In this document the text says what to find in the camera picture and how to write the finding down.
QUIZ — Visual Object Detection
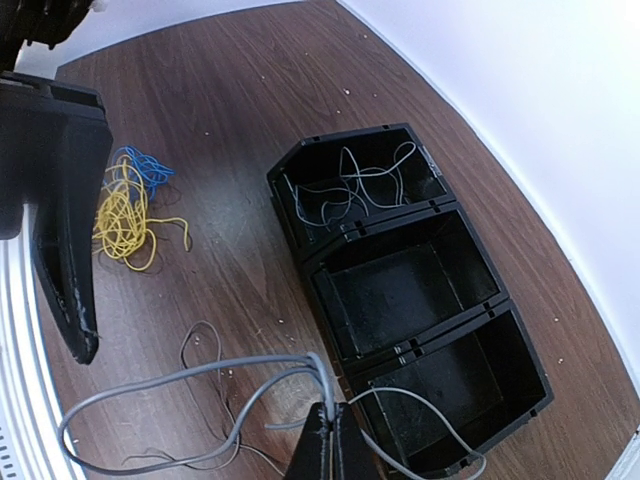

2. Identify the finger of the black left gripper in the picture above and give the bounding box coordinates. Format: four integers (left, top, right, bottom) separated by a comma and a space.
1, 79, 113, 364

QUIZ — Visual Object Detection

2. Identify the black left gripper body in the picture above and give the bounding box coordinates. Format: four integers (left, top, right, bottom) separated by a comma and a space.
1, 0, 92, 70

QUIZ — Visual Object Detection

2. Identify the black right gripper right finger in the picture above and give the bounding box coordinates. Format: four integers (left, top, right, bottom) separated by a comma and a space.
332, 402, 380, 480

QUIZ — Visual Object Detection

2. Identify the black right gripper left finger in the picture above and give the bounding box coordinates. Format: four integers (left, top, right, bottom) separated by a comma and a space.
283, 402, 332, 480

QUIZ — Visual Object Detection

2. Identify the blue cable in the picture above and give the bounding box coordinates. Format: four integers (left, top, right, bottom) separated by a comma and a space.
112, 145, 177, 201

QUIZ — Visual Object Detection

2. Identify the yellow cable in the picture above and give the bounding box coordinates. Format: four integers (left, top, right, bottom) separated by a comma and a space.
92, 159, 192, 274

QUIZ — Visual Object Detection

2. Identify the black three-compartment bin tray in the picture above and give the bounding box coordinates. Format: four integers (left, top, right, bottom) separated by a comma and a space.
267, 124, 553, 479

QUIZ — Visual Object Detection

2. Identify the aluminium front rail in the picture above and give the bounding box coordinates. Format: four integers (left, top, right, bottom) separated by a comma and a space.
1, 234, 86, 479

